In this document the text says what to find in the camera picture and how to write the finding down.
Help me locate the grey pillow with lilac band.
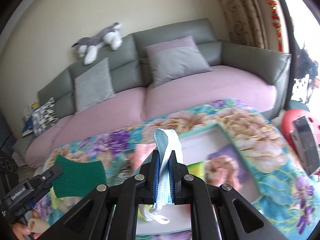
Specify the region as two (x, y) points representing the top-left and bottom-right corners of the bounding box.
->
(145, 36), (210, 87)

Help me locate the red plastic stool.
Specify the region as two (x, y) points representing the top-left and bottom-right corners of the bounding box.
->
(280, 108), (319, 154)

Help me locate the pink floral scrunchie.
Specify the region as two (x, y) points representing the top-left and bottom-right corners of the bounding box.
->
(204, 155), (239, 186)

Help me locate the white tray with teal rim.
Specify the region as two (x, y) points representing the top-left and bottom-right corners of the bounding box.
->
(136, 125), (261, 236)

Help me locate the plain grey pillow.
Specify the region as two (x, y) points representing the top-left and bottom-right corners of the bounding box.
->
(75, 58), (115, 114)

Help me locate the grey green leather sofa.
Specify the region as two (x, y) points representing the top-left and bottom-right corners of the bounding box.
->
(11, 17), (292, 160)

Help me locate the beige patterned curtain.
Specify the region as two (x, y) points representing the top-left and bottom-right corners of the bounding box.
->
(219, 0), (267, 49)

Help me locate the black white patterned pillow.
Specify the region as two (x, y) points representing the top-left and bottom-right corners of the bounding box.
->
(31, 97), (58, 137)

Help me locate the person's left hand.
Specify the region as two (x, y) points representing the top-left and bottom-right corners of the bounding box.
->
(12, 210), (50, 240)

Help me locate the floral turquoise tablecloth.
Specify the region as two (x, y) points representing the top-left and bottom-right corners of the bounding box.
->
(42, 99), (319, 239)

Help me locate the red hanging ornament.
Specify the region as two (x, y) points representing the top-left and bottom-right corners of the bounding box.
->
(265, 0), (284, 52)

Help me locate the dark green scouring pad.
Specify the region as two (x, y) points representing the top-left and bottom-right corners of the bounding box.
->
(53, 155), (106, 198)

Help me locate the light blue face mask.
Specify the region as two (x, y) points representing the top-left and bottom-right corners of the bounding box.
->
(139, 128), (183, 225)

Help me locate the grey white husky plush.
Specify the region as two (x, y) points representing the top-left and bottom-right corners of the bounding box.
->
(72, 22), (123, 65)

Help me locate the pink sofa seat cover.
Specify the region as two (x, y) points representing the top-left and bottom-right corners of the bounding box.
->
(23, 66), (277, 168)

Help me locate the black white leopard scrunchie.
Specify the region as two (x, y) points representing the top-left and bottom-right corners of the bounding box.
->
(117, 159), (132, 183)

